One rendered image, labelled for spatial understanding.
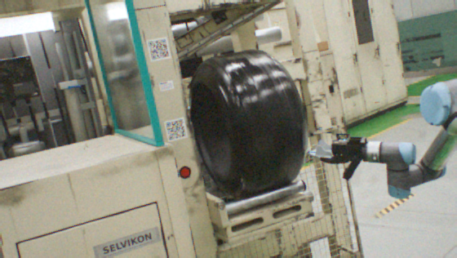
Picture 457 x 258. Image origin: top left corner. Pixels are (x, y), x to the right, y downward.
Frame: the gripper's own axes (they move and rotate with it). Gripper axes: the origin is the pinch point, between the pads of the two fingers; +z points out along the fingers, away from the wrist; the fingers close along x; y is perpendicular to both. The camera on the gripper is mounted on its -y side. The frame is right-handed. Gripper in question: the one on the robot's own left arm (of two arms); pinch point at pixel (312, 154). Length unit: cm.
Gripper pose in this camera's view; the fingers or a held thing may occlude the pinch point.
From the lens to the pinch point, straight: 200.7
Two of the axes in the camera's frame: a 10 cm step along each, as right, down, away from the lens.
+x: -3.9, 5.3, -7.6
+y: -2.2, -8.5, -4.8
